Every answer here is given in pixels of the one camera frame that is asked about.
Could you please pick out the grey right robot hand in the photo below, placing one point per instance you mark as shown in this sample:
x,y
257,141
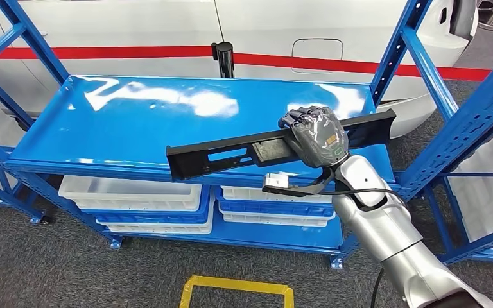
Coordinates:
x,y
314,136

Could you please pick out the black plastic plate frame part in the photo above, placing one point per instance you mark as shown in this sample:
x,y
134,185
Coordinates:
x,y
195,159

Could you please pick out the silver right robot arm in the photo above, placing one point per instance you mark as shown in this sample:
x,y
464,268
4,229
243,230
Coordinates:
x,y
382,225

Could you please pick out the blue metal shelf rack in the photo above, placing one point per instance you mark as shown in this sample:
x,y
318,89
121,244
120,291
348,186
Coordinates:
x,y
123,123
4,197
484,244

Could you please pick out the yellow floor tape square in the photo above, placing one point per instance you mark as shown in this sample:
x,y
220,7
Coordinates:
x,y
233,284

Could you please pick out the white car body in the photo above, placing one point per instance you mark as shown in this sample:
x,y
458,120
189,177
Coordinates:
x,y
123,25

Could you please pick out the red barrier belt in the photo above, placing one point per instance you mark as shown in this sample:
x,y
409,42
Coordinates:
x,y
102,52

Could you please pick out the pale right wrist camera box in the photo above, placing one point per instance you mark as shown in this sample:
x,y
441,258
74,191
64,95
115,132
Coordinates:
x,y
276,180

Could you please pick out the black stanchion post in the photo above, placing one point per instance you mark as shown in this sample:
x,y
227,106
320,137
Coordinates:
x,y
225,59

